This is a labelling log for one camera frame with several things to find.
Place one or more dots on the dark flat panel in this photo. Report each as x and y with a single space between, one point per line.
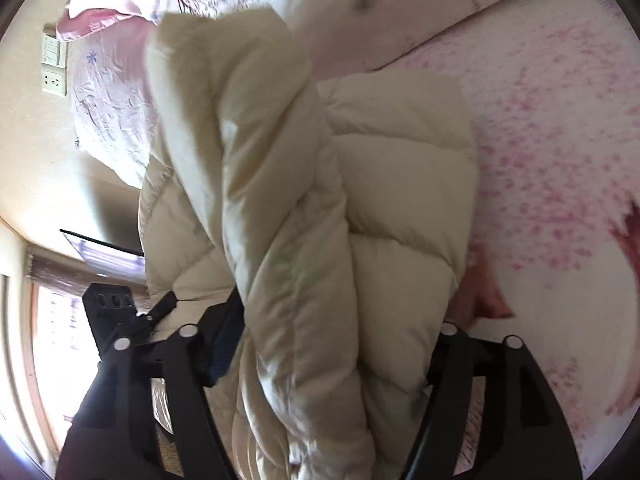
105 252

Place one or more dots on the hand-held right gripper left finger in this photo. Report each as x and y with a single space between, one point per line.
225 345

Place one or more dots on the white wall switch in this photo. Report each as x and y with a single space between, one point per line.
52 45

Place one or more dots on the beige puffer jacket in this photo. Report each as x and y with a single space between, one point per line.
300 210

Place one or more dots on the large pink floral pillow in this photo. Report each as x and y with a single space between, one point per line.
400 0

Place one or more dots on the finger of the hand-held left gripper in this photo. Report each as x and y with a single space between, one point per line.
164 310

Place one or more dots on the pink tree print bed sheet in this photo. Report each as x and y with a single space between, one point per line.
550 160

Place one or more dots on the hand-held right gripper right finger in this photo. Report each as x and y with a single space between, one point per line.
445 360

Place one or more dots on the pink-edged floral pillow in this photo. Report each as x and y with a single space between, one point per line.
110 90

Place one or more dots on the white wall socket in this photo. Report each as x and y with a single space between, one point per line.
52 81

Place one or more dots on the window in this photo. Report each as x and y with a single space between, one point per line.
55 325

